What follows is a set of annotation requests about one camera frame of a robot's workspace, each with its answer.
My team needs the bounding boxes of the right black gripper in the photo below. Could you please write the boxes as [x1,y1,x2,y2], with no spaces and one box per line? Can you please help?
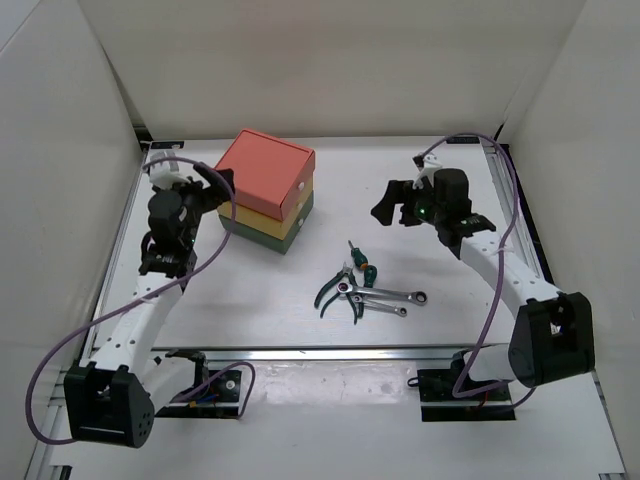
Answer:
[372,179,446,227]

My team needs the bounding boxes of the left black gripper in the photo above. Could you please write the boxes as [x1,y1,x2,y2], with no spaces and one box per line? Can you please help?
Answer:
[152,163,234,247]

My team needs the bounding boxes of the yellow drawer box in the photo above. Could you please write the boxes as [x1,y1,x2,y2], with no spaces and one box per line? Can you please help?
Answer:
[236,189,313,240]

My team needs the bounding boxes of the red drawer box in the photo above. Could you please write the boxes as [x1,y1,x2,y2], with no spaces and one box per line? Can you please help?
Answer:
[216,129,315,221]

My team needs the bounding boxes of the large silver ratchet wrench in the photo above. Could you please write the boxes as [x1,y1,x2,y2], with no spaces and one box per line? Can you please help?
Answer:
[336,282,428,306]

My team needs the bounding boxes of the small silver ratchet wrench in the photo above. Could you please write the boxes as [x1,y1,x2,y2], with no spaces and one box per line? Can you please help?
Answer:
[351,294,407,318]

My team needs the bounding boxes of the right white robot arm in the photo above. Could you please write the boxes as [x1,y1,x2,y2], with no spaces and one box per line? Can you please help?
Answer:
[371,168,595,400]

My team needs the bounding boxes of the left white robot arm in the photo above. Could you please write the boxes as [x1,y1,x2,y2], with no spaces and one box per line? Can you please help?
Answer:
[64,161,235,448]

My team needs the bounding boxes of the green drawer box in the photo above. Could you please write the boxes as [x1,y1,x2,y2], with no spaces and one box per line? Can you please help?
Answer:
[217,190,314,254]

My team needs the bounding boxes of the green screwdriver orange cap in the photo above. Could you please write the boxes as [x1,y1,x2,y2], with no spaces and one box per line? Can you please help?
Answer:
[348,241,369,271]

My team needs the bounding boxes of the green stubby screwdriver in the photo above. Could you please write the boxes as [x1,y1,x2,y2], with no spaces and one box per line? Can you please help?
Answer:
[363,264,378,288]

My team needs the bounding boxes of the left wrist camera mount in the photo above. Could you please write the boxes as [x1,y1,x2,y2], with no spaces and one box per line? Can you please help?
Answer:
[143,150,190,190]

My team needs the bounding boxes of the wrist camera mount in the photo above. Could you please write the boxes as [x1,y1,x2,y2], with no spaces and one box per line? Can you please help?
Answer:
[143,150,190,190]
[413,154,443,190]

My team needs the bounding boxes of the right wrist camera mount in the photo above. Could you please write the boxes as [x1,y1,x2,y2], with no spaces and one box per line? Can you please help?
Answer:
[413,154,443,190]

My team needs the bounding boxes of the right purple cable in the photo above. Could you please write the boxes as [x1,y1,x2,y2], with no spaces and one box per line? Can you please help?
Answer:
[412,132,540,409]

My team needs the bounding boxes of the purple cable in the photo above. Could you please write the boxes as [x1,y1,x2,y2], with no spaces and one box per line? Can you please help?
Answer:
[26,155,257,446]
[412,132,540,409]

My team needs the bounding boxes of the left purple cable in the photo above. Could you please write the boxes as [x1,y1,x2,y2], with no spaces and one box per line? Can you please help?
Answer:
[26,155,257,446]

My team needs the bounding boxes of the green handled pliers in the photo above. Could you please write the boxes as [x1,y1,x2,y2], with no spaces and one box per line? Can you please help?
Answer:
[314,263,355,308]

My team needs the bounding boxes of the green handled cutters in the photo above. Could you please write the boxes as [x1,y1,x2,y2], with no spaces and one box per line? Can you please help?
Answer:
[316,289,359,324]

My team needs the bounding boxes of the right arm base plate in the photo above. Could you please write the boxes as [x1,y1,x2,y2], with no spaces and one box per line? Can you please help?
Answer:
[409,349,517,422]

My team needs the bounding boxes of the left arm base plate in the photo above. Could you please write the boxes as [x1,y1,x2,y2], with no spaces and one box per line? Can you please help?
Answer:
[143,349,242,419]

